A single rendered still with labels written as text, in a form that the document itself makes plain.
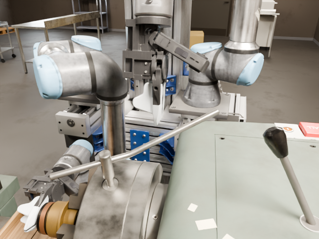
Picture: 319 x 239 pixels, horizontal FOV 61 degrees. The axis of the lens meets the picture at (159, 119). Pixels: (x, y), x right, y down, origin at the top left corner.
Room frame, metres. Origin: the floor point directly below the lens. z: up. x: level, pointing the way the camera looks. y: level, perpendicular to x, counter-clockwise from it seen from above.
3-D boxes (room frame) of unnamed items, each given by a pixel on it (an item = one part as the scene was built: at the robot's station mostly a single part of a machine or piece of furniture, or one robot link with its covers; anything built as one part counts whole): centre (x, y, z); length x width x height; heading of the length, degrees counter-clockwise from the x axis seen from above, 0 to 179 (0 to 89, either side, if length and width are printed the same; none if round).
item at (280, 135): (0.35, -0.18, 1.38); 0.04 x 0.03 x 0.05; 80
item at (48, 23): (5.91, 2.01, 0.50); 1.93 x 0.73 x 0.99; 163
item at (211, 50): (1.02, -0.18, 1.33); 0.13 x 0.12 x 0.14; 51
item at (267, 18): (7.55, -2.71, 0.59); 2.40 x 0.60 x 1.18; 164
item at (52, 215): (0.48, 0.24, 1.08); 0.09 x 0.09 x 0.09; 81
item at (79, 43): (1.16, 0.31, 1.33); 0.13 x 0.12 x 0.14; 113
